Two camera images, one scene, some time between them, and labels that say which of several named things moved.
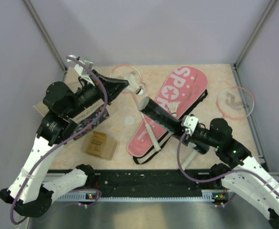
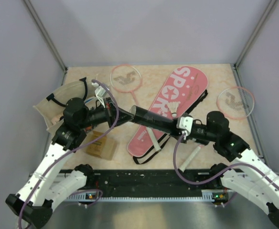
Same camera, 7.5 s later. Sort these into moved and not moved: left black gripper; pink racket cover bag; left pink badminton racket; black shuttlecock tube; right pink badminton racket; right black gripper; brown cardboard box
Moved: right black gripper; black shuttlecock tube; left black gripper
Not moved: brown cardboard box; left pink badminton racket; right pink badminton racket; pink racket cover bag
